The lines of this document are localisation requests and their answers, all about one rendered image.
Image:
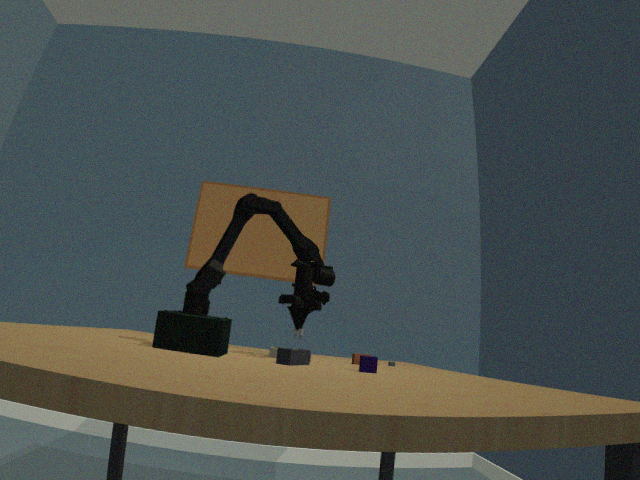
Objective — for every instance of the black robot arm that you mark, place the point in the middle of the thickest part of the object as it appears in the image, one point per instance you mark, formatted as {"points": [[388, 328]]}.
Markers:
{"points": [[211, 273]]}

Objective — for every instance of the orange rectangular bar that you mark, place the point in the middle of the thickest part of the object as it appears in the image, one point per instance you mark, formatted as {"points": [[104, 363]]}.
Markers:
{"points": [[356, 358]]}

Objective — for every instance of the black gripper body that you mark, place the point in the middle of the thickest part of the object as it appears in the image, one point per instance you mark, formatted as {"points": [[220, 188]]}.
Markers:
{"points": [[297, 298]]}

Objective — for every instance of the small purple cube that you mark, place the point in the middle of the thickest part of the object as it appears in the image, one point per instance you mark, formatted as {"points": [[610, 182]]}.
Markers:
{"points": [[368, 364]]}

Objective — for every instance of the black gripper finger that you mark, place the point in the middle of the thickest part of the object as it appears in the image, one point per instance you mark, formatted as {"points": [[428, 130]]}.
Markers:
{"points": [[305, 313], [296, 314]]}

